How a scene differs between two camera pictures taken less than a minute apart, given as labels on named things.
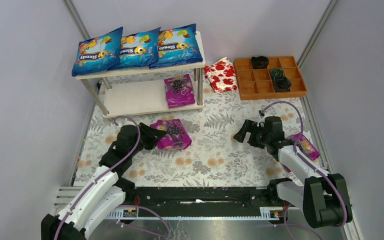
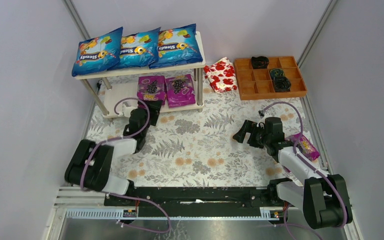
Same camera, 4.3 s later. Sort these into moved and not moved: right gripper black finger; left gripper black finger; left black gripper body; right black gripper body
Moved: left gripper black finger; left black gripper body
Not moved: right gripper black finger; right black gripper body
